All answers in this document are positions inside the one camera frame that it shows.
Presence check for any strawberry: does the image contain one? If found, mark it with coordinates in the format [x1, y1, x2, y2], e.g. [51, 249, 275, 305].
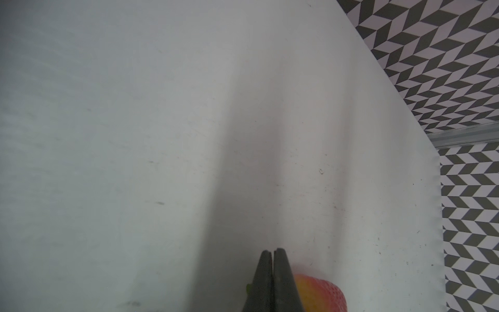
[294, 274, 348, 312]

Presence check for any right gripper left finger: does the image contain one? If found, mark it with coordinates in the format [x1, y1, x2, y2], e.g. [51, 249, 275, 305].
[242, 250, 273, 312]

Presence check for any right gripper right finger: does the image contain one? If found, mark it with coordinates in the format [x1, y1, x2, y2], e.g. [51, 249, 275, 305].
[273, 248, 305, 312]

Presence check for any right corner aluminium post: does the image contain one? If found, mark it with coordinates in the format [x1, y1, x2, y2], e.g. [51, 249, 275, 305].
[428, 122, 498, 149]

